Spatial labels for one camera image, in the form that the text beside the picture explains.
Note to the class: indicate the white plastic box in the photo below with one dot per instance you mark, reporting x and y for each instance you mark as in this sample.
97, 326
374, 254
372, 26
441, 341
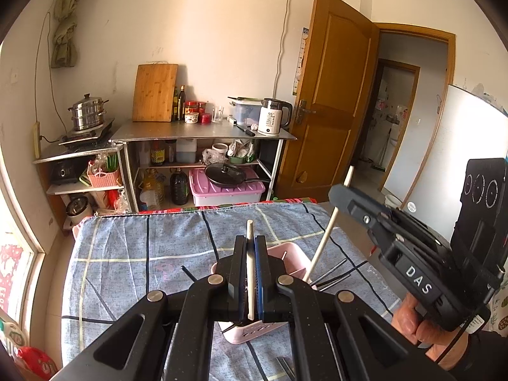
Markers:
186, 153

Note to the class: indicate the steel counter table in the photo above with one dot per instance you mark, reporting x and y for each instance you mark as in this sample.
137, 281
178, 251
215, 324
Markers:
190, 131

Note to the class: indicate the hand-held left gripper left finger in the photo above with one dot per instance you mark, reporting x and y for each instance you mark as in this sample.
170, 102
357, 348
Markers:
237, 270

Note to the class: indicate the glass cup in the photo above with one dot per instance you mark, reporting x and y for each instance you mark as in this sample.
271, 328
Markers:
218, 115

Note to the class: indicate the wooden power strip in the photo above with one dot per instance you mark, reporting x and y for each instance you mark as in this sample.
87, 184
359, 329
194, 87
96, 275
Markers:
37, 139

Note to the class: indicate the person's right forearm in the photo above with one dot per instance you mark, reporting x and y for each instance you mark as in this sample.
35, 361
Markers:
488, 357

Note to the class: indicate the red tin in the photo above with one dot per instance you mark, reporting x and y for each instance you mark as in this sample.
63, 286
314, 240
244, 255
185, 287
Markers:
205, 118

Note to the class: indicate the wall calendar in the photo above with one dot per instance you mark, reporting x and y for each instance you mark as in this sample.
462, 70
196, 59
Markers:
300, 59

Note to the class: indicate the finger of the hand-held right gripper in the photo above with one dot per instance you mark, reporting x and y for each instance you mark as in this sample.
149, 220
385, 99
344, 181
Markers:
357, 202
412, 227

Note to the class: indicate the white electric kettle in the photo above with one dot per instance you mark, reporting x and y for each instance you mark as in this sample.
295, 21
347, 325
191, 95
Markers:
272, 117

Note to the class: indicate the small pink woven basket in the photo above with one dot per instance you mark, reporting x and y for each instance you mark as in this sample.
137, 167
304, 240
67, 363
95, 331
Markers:
104, 178

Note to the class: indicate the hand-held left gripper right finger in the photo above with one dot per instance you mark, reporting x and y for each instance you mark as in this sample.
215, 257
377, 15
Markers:
260, 278

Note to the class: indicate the dark oil jug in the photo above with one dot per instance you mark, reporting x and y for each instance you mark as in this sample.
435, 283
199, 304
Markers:
179, 188

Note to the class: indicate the red lidded jar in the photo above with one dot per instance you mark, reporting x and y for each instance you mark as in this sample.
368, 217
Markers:
191, 113

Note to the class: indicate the dark oil bottle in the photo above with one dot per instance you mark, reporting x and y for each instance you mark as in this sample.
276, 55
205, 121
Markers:
181, 105

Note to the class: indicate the wooden chopstick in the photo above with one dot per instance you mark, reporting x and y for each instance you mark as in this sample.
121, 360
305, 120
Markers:
323, 242
250, 270

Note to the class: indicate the steel steamer pot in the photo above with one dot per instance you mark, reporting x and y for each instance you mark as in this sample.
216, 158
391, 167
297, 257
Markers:
87, 113

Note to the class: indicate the brown wooden door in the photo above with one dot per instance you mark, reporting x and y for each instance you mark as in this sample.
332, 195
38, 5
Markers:
329, 99

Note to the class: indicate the kitchen knife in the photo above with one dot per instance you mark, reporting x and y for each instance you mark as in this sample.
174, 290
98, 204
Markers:
245, 129

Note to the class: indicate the white refrigerator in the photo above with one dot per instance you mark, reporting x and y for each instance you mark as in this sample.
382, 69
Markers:
428, 154

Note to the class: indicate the soy sauce bottle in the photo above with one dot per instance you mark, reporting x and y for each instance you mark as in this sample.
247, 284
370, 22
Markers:
157, 154

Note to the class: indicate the black lidded frying pan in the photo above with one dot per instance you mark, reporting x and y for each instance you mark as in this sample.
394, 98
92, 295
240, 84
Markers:
228, 174

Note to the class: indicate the white bowl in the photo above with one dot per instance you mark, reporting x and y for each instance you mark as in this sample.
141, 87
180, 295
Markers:
219, 151

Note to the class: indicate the black induction cooker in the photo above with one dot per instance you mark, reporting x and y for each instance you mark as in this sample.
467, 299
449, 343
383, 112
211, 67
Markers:
85, 135

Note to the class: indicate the clear lidded container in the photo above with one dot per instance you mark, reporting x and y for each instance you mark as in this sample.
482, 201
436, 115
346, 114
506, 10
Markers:
246, 113

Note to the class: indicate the pink plastic utensil basket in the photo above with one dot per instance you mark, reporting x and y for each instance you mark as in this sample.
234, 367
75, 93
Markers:
289, 260

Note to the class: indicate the crumpled plastic bags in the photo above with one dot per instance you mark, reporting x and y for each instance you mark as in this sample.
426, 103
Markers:
242, 149

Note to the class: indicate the wooden door frame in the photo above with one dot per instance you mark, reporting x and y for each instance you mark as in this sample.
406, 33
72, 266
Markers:
448, 55

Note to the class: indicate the low steel shelf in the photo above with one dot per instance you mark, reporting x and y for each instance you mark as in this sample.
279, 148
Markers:
71, 154

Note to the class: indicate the blue plaid tablecloth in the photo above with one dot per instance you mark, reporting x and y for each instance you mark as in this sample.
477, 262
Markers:
119, 270

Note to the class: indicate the pink storage box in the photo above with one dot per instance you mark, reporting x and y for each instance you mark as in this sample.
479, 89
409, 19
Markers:
222, 196

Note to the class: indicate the yellow oil jug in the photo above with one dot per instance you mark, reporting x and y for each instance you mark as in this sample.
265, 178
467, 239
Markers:
153, 190

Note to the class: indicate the bamboo cutting board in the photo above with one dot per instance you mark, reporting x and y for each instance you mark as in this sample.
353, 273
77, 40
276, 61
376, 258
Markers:
154, 93

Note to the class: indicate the person's right hand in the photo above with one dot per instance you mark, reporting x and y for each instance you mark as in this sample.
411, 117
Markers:
420, 325

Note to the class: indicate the green curtain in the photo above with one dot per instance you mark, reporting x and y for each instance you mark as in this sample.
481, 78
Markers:
65, 27

